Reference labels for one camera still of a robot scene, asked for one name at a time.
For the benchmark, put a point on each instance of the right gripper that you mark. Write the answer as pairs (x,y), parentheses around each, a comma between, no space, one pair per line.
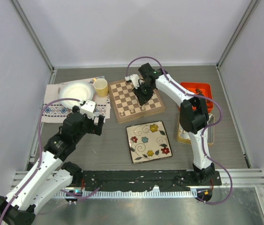
(142,99)

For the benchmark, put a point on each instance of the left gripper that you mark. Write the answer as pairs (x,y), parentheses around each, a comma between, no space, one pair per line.
(94,128)

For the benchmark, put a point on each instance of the light bishop piece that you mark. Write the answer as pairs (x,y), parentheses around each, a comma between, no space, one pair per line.
(132,109)

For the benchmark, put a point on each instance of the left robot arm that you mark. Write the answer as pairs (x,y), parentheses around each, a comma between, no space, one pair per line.
(50,174)

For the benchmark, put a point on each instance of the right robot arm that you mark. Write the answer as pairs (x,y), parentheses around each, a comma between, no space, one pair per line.
(193,116)

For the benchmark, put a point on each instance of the dark chess pieces pile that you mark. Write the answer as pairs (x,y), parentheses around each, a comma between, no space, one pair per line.
(206,90)

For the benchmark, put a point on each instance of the wooden chessboard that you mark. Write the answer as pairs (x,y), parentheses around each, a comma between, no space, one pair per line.
(123,98)

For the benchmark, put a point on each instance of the floral square plate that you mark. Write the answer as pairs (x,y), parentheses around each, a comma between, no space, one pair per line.
(148,142)

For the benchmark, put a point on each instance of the yellow mug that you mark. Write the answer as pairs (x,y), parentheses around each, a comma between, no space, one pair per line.
(101,87)

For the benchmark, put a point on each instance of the white round bowl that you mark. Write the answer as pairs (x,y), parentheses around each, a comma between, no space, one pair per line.
(78,90)

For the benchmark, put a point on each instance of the gold metal tin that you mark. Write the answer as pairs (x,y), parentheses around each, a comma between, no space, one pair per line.
(183,137)

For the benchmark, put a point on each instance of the orange plastic box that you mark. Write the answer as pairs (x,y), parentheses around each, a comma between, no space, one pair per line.
(194,84)

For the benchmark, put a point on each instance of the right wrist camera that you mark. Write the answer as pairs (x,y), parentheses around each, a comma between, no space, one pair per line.
(134,78)

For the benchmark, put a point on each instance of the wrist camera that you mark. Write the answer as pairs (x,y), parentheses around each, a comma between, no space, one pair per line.
(134,78)
(88,107)

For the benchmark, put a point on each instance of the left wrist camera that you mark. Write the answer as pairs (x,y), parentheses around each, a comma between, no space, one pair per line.
(88,107)

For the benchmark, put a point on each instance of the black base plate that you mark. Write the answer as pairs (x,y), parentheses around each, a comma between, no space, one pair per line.
(142,180)

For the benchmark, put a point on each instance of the white slotted cable duct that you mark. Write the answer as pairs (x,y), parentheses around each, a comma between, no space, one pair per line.
(155,193)

